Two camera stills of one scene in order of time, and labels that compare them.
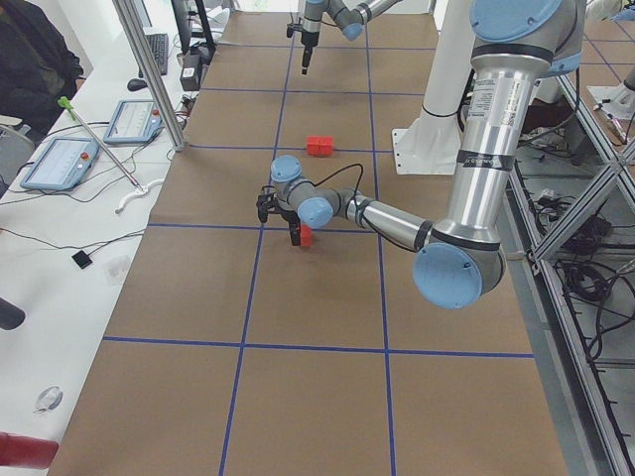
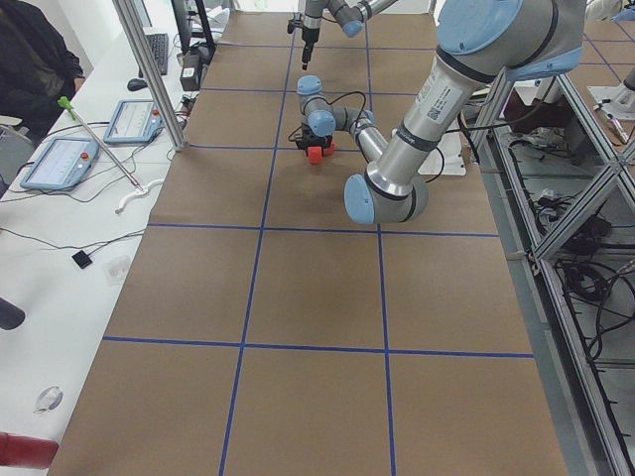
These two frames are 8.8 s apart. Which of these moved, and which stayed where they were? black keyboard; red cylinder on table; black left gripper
Moved: black left gripper
Stayed: black keyboard; red cylinder on table
